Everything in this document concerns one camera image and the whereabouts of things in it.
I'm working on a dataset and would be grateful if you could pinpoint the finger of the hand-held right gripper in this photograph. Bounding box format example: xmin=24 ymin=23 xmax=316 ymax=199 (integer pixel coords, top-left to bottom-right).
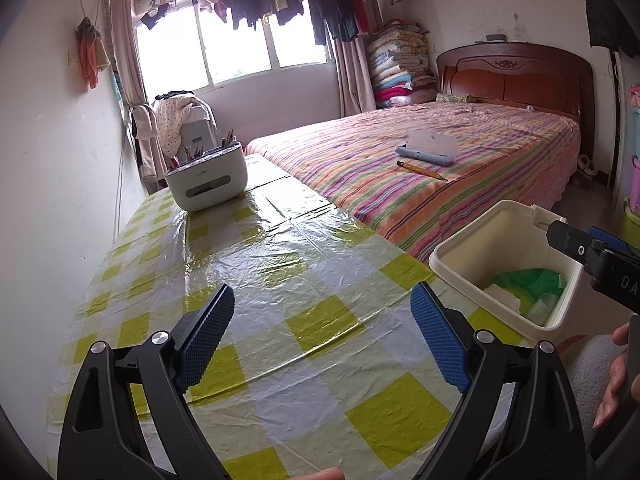
xmin=546 ymin=220 xmax=606 ymax=273
xmin=587 ymin=226 xmax=633 ymax=253

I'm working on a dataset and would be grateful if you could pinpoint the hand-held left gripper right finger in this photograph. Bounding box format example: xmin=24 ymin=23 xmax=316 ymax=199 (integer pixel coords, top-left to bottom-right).
xmin=410 ymin=281 xmax=587 ymax=480

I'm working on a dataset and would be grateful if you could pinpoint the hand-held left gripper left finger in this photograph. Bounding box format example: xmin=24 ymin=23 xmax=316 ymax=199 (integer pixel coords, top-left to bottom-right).
xmin=57 ymin=282 xmax=237 ymax=480

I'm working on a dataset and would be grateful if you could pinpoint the green plastic bag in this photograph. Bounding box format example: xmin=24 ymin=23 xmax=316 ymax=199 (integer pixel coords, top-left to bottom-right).
xmin=487 ymin=268 xmax=568 ymax=311

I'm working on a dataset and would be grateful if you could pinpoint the white plastic bin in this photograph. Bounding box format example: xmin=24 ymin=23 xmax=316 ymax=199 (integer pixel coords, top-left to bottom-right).
xmin=428 ymin=200 xmax=586 ymax=343

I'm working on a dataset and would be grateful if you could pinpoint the person's right hand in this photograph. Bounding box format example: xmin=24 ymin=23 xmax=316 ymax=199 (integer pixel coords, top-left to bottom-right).
xmin=592 ymin=322 xmax=632 ymax=429

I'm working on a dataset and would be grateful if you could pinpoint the person's left hand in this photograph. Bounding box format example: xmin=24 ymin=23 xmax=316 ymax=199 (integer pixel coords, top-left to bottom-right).
xmin=289 ymin=467 xmax=346 ymax=480

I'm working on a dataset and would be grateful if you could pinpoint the grey cloth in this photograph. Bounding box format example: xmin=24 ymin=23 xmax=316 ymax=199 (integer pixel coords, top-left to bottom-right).
xmin=560 ymin=332 xmax=618 ymax=441

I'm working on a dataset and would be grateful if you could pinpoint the white desktop organizer box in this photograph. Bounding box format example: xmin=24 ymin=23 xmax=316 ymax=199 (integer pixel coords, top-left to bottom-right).
xmin=165 ymin=141 xmax=249 ymax=212

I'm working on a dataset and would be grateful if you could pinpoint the yellow pencil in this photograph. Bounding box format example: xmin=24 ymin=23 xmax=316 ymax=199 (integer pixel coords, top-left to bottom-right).
xmin=396 ymin=160 xmax=449 ymax=182

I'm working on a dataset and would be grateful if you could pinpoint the blue pencil case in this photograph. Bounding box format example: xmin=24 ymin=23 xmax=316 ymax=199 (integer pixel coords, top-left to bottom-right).
xmin=395 ymin=127 xmax=458 ymax=167

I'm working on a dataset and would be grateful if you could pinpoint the wooden headboard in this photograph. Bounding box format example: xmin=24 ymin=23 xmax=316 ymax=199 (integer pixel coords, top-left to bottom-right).
xmin=436 ymin=42 xmax=596 ymax=161

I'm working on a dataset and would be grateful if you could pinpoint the bunch of pens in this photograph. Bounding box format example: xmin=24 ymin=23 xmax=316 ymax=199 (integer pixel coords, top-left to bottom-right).
xmin=169 ymin=129 xmax=241 ymax=166

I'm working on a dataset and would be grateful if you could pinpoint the bed with striped cover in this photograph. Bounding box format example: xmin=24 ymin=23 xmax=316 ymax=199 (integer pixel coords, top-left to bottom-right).
xmin=245 ymin=102 xmax=581 ymax=266

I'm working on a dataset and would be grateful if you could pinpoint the beige hanging garment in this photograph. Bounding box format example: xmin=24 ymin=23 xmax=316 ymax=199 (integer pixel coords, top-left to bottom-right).
xmin=129 ymin=104 xmax=168 ymax=181

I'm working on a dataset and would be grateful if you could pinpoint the dotted white cloth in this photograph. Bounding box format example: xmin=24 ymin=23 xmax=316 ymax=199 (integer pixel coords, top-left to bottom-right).
xmin=152 ymin=92 xmax=211 ymax=158

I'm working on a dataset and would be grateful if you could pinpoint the black hanging jacket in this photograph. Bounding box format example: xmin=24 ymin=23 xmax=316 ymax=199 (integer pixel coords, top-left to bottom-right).
xmin=582 ymin=0 xmax=640 ymax=61

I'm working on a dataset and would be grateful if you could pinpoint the stack of folded quilts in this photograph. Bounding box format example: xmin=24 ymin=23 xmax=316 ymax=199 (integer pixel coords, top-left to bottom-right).
xmin=366 ymin=20 xmax=440 ymax=109

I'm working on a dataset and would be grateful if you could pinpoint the beige curtain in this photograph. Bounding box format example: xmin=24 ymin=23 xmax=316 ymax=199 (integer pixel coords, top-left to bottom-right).
xmin=109 ymin=0 xmax=151 ymax=111
xmin=332 ymin=35 xmax=377 ymax=117

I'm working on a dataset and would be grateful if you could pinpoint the window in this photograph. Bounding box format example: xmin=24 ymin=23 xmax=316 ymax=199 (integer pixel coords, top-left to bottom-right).
xmin=132 ymin=0 xmax=341 ymax=92

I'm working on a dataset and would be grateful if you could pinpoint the orange hanging cloth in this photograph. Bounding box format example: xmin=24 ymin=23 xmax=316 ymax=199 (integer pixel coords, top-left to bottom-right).
xmin=75 ymin=16 xmax=112 ymax=90

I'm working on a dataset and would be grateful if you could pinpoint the row of hanging clothes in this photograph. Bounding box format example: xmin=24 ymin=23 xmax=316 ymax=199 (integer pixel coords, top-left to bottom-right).
xmin=135 ymin=0 xmax=418 ymax=46

